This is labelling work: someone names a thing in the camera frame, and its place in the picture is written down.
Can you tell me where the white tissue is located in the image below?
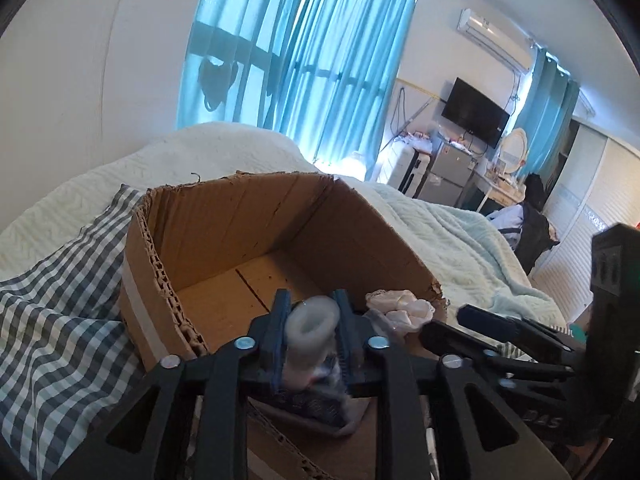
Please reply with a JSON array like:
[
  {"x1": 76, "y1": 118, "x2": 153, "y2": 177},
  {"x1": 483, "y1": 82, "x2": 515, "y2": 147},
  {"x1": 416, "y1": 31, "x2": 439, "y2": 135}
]
[{"x1": 366, "y1": 289, "x2": 435, "y2": 337}]

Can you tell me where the white tape roll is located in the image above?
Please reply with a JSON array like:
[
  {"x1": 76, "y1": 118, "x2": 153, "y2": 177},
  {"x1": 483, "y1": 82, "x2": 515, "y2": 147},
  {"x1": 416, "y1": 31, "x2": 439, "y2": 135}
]
[{"x1": 282, "y1": 296, "x2": 340, "y2": 390}]

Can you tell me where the clear plastic bag of items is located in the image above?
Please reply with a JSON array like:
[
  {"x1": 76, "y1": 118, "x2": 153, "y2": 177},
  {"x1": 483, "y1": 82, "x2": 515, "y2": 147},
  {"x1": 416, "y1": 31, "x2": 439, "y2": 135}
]
[{"x1": 277, "y1": 351, "x2": 370, "y2": 437}]

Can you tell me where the pale green knit blanket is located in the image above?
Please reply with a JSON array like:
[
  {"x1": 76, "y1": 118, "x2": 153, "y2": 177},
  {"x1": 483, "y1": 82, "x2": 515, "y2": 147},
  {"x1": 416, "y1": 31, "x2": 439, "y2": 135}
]
[{"x1": 1, "y1": 122, "x2": 565, "y2": 327}]

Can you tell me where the black clothes pile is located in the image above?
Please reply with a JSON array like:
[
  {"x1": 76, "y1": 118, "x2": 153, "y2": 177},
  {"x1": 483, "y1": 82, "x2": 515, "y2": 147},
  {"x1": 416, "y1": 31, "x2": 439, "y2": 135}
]
[{"x1": 515, "y1": 174, "x2": 560, "y2": 274}]

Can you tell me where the checkered bed sheet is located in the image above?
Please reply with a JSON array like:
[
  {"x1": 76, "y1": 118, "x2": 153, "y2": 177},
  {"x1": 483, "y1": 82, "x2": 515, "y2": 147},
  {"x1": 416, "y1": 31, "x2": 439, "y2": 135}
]
[{"x1": 1, "y1": 185, "x2": 143, "y2": 479}]

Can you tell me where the white desk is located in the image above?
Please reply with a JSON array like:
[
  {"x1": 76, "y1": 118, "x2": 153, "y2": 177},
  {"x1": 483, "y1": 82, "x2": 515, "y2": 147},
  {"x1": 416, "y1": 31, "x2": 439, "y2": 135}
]
[{"x1": 475, "y1": 174, "x2": 525, "y2": 212}]

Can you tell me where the white louvered wardrobe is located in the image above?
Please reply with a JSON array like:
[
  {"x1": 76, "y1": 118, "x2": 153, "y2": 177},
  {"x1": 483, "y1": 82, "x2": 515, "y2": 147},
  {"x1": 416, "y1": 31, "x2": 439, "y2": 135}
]
[{"x1": 530, "y1": 125, "x2": 639, "y2": 322}]

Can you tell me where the brown cardboard box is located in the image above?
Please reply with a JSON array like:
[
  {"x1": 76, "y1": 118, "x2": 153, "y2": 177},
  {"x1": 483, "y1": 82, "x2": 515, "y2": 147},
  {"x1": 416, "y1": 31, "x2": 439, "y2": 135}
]
[{"x1": 118, "y1": 170, "x2": 449, "y2": 480}]

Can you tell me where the grey mini fridge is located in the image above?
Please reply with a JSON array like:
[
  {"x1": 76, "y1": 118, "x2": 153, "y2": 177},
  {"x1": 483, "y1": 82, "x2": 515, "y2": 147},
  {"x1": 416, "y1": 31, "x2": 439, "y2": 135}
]
[{"x1": 416, "y1": 142, "x2": 477, "y2": 206}]

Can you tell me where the round vanity mirror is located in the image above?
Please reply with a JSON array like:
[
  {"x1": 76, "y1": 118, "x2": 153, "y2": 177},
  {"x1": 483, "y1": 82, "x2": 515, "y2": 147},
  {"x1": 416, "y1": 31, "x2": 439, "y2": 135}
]
[{"x1": 497, "y1": 128, "x2": 528, "y2": 176}]

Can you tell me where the blue corner curtain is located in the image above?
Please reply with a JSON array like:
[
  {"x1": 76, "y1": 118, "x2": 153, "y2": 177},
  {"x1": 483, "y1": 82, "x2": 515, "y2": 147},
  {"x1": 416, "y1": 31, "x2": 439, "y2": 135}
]
[{"x1": 514, "y1": 48, "x2": 580, "y2": 179}]

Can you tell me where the white air conditioner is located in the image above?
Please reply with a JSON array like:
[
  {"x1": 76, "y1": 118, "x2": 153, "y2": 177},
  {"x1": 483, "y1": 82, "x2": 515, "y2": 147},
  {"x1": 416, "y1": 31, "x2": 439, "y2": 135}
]
[{"x1": 457, "y1": 9, "x2": 534, "y2": 74}]

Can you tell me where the blue window curtain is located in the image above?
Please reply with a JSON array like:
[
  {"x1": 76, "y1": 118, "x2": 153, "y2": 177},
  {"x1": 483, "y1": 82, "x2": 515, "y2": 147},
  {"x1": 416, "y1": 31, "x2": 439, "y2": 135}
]
[{"x1": 177, "y1": 0, "x2": 416, "y2": 172}]

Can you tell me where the black wall television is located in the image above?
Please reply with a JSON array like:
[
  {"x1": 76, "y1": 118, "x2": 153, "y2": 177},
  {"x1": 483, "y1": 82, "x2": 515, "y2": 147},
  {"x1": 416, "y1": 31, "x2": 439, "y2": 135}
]
[{"x1": 442, "y1": 78, "x2": 510, "y2": 148}]

